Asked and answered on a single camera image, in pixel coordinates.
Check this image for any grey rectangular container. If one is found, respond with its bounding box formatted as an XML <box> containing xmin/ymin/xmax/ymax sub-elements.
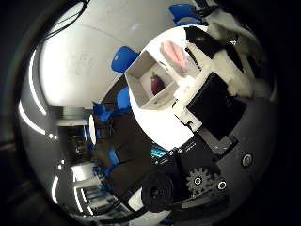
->
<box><xmin>124</xmin><ymin>49</ymin><xmax>180</xmax><ymax>111</ymax></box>

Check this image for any cyan slatted rack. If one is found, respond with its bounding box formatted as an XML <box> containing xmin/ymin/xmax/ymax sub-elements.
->
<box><xmin>150</xmin><ymin>144</ymin><xmax>167</xmax><ymax>160</ymax></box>

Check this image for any white flat panel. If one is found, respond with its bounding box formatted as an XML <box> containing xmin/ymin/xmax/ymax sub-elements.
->
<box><xmin>87</xmin><ymin>114</ymin><xmax>98</xmax><ymax>146</ymax></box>

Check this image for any black cable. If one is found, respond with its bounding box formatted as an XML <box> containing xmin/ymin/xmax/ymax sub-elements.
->
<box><xmin>43</xmin><ymin>0</ymin><xmax>91</xmax><ymax>41</ymax></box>

